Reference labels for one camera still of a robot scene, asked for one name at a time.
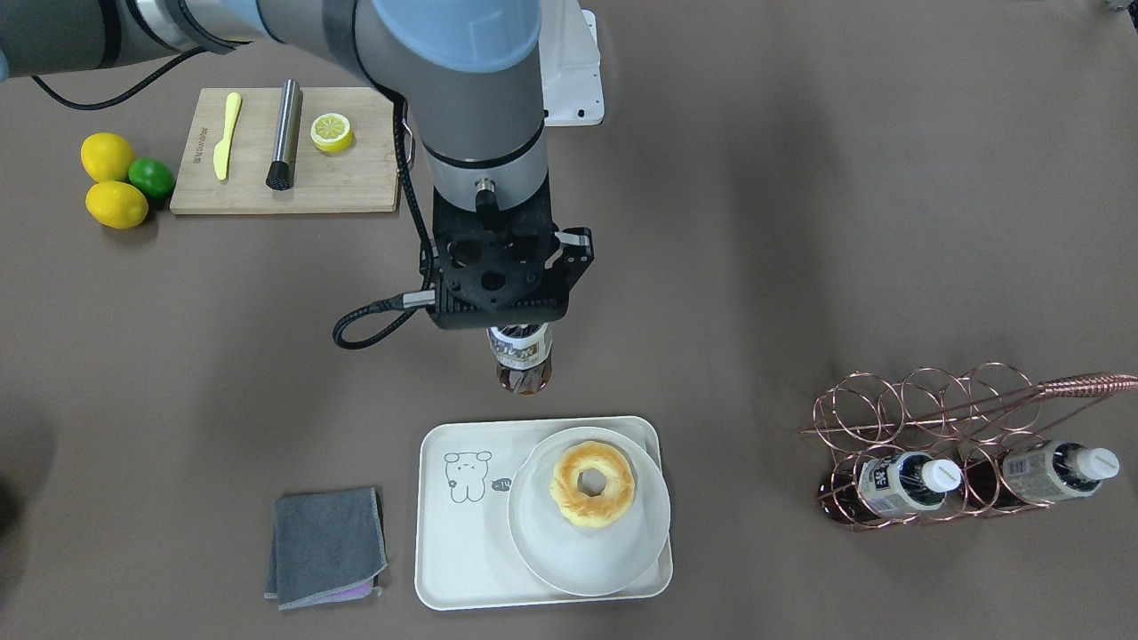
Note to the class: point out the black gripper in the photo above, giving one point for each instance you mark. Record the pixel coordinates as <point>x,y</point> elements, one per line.
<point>576,259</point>

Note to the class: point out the tea bottle taken from rack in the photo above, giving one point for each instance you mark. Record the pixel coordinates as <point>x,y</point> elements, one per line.
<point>522,353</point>

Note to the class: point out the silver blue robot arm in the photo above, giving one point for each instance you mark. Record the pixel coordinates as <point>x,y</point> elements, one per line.
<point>465,81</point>

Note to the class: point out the tea bottle front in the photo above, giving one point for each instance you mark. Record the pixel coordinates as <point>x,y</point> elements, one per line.
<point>879,489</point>
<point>1038,475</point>

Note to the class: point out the wooden cutting board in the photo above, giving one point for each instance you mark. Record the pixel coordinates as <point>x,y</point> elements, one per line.
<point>359,180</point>

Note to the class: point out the half lemon slice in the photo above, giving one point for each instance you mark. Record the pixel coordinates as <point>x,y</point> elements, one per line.
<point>331,133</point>

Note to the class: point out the steel muddler black tip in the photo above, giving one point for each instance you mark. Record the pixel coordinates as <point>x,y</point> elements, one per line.
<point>282,166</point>

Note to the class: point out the glazed donut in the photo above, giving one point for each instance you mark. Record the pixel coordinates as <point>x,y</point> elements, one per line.
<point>586,510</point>

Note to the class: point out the white round plate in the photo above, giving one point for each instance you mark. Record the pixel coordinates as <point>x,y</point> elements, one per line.
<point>585,560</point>

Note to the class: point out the yellow plastic knife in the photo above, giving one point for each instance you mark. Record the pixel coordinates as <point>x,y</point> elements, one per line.
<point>222,149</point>

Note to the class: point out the grey folded cloth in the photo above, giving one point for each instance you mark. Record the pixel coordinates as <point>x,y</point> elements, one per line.
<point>326,548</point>

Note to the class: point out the green lime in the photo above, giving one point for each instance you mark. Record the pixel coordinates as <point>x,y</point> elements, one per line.
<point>151,177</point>

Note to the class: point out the lower yellow lemon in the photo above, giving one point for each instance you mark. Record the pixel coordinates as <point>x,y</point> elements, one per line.
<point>116,205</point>

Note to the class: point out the yellow lemon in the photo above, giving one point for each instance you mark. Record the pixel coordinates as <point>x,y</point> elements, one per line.
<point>107,157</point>
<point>116,205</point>

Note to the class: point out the upper yellow lemon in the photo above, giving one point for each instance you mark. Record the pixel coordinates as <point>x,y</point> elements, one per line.
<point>107,157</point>

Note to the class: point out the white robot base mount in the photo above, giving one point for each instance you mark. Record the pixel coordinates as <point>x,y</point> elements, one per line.
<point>570,65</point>

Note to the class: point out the copper wire bottle rack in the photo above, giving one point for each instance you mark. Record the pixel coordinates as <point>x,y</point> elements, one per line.
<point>990,409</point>

